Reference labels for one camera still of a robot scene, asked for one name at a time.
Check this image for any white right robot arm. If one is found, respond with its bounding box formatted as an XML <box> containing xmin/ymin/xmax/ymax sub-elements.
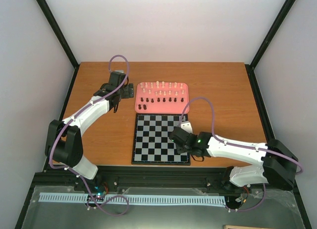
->
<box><xmin>169</xmin><ymin>121</ymin><xmax>299</xmax><ymax>191</ymax></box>

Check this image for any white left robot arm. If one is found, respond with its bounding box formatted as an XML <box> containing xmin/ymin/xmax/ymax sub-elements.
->
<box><xmin>45</xmin><ymin>70</ymin><xmax>134</xmax><ymax>191</ymax></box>

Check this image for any pink plastic tray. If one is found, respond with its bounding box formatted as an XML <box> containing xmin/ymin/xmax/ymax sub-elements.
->
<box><xmin>135</xmin><ymin>81</ymin><xmax>189</xmax><ymax>114</ymax></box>

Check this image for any black and white chessboard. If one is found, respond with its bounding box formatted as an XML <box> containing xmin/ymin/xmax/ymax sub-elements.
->
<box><xmin>131</xmin><ymin>114</ymin><xmax>191</xmax><ymax>166</ymax></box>

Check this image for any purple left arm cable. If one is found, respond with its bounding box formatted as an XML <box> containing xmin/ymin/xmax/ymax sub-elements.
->
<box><xmin>49</xmin><ymin>55</ymin><xmax>131</xmax><ymax>217</ymax></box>

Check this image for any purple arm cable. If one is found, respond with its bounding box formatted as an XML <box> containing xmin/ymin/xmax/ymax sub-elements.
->
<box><xmin>49</xmin><ymin>55</ymin><xmax>131</xmax><ymax>217</ymax></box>
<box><xmin>179</xmin><ymin>97</ymin><xmax>304</xmax><ymax>213</ymax></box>

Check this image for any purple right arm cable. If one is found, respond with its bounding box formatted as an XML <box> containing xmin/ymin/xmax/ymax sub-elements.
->
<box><xmin>179</xmin><ymin>97</ymin><xmax>304</xmax><ymax>213</ymax></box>

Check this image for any light blue cable duct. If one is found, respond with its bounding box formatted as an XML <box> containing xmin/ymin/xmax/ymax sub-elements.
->
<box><xmin>38</xmin><ymin>192</ymin><xmax>226</xmax><ymax>207</ymax></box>

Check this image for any black aluminium frame rail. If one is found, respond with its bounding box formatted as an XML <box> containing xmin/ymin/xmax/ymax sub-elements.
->
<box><xmin>32</xmin><ymin>165</ymin><xmax>297</xmax><ymax>197</ymax></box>

